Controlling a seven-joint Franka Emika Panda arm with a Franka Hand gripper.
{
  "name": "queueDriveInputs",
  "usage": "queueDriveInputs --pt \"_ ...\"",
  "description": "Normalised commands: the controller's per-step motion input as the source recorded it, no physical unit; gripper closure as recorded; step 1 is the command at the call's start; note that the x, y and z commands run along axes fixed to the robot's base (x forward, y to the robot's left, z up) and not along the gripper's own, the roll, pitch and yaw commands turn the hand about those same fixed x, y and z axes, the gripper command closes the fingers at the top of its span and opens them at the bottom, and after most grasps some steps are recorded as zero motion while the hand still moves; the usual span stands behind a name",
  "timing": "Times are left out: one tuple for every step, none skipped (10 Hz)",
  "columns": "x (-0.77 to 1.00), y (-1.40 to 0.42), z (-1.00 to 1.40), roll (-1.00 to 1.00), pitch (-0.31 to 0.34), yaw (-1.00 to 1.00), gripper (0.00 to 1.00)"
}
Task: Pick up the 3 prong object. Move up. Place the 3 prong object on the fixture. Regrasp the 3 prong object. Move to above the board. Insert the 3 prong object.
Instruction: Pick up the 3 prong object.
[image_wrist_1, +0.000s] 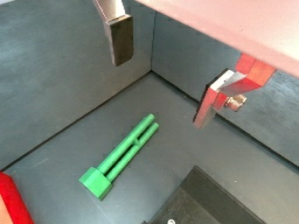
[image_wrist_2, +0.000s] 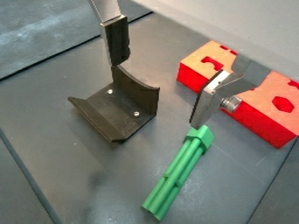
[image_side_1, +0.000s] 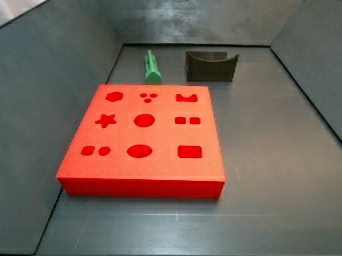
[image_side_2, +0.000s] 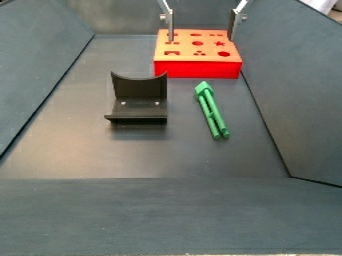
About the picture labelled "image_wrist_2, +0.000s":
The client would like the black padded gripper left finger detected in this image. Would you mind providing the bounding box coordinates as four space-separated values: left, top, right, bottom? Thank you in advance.
88 0 131 67

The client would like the red shape sorter block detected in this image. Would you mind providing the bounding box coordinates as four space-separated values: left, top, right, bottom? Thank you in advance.
176 40 299 149

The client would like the black curved fixture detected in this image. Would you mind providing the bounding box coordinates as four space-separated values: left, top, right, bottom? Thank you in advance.
68 66 160 142

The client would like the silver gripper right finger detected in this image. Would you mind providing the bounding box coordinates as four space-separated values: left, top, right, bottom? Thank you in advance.
189 55 271 129

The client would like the green three prong object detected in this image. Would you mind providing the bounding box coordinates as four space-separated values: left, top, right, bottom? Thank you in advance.
141 125 213 221

